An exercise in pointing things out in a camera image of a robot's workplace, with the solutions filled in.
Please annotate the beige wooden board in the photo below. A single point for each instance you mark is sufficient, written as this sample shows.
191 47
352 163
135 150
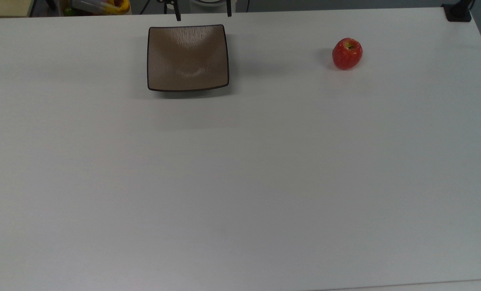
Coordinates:
5 7

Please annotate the red apple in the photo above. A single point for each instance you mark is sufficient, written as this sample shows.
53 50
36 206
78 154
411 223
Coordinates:
347 55

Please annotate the brown square ceramic plate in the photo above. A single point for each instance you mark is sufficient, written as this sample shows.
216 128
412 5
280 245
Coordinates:
187 56

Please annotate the black table clamp mount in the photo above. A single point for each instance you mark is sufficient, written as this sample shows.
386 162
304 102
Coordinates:
458 14

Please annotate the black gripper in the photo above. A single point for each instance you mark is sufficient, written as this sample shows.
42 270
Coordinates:
168 2

